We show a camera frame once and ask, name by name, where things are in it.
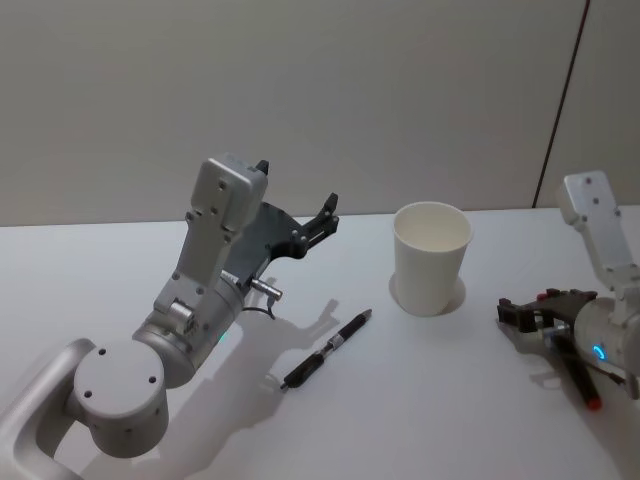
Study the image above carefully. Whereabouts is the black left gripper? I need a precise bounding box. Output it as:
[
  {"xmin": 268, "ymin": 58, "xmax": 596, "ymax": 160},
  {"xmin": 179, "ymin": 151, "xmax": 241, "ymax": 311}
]
[{"xmin": 222, "ymin": 158, "xmax": 342, "ymax": 291}]

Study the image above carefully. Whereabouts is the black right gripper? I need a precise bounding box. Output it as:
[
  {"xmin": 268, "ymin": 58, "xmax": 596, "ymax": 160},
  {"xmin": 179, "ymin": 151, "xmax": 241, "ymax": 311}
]
[{"xmin": 496, "ymin": 288, "xmax": 599, "ymax": 335}]

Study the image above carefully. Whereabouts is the white paper cup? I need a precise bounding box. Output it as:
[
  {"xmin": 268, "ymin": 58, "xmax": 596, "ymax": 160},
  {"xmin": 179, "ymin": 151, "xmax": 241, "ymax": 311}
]
[{"xmin": 388, "ymin": 200, "xmax": 474, "ymax": 317}]

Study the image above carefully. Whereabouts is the black ballpoint pen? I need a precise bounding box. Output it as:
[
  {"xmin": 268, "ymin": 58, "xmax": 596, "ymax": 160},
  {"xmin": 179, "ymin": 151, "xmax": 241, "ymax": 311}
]
[{"xmin": 279, "ymin": 308, "xmax": 374, "ymax": 394}]

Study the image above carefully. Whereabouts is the thin cable with silver plug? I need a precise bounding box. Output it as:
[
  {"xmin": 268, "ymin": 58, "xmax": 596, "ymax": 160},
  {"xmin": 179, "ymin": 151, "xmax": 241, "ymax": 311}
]
[{"xmin": 238, "ymin": 278, "xmax": 284, "ymax": 321}]

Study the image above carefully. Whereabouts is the thin dark right wrist cable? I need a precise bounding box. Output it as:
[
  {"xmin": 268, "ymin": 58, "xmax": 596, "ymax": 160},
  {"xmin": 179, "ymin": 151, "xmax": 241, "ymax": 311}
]
[{"xmin": 583, "ymin": 362, "xmax": 627, "ymax": 386}]

